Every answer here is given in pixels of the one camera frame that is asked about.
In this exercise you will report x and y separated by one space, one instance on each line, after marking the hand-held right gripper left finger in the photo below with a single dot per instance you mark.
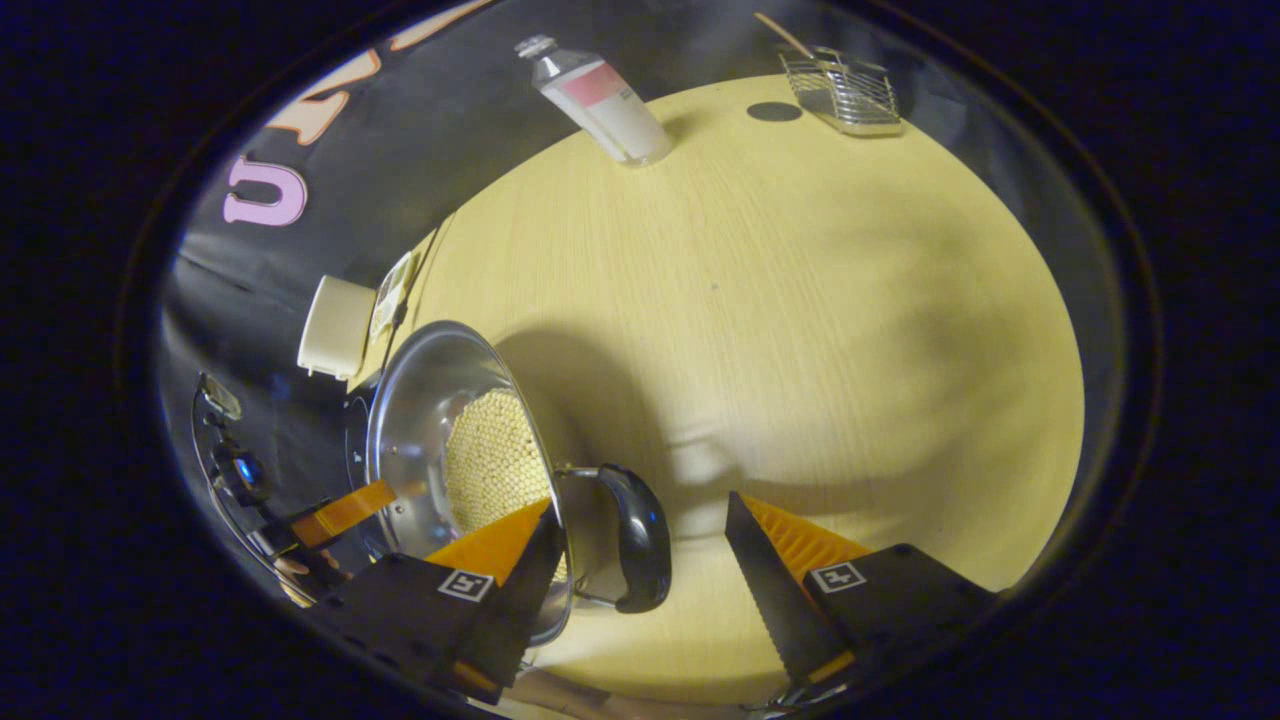
520 600

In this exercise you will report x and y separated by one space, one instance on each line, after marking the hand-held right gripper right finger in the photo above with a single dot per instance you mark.
765 590

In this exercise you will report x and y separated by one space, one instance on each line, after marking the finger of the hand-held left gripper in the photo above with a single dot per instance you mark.
345 512

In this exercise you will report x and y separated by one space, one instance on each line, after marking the black induction cooktop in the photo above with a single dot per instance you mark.
357 450

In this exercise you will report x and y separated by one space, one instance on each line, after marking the heap of yellow soybeans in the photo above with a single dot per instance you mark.
490 460

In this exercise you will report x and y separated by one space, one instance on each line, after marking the white box appliance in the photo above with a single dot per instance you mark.
335 328

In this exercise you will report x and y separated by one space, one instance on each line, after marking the white divided bean dish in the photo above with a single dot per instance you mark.
390 295

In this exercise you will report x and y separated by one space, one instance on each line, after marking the clear bottle with white label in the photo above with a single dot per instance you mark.
610 105

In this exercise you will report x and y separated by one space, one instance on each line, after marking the glass jar with wooden stick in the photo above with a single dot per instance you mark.
850 95

